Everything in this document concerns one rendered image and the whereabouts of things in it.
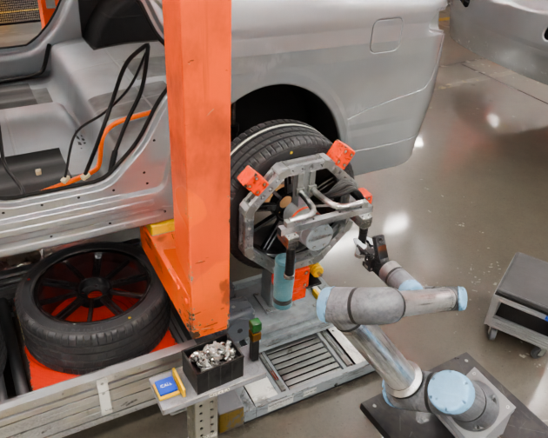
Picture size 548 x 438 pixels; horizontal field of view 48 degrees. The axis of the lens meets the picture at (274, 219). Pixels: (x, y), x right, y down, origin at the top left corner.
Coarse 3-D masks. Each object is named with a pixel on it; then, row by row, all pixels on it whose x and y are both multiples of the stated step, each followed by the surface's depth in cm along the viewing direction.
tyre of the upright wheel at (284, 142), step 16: (256, 128) 258; (272, 128) 256; (288, 128) 256; (304, 128) 261; (256, 144) 250; (272, 144) 246; (288, 144) 245; (304, 144) 249; (320, 144) 253; (240, 160) 248; (256, 160) 244; (272, 160) 245; (352, 176) 271; (240, 192) 246; (240, 256) 265
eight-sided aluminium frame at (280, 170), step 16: (288, 160) 245; (304, 160) 248; (320, 160) 247; (272, 176) 241; (240, 208) 246; (256, 208) 243; (240, 224) 250; (336, 224) 277; (240, 240) 254; (336, 240) 276; (256, 256) 258; (304, 256) 278; (320, 256) 277; (272, 272) 267
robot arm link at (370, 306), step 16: (368, 288) 189; (384, 288) 190; (432, 288) 234; (448, 288) 226; (352, 304) 186; (368, 304) 185; (384, 304) 185; (400, 304) 187; (416, 304) 199; (432, 304) 209; (448, 304) 220; (464, 304) 228; (368, 320) 186; (384, 320) 186
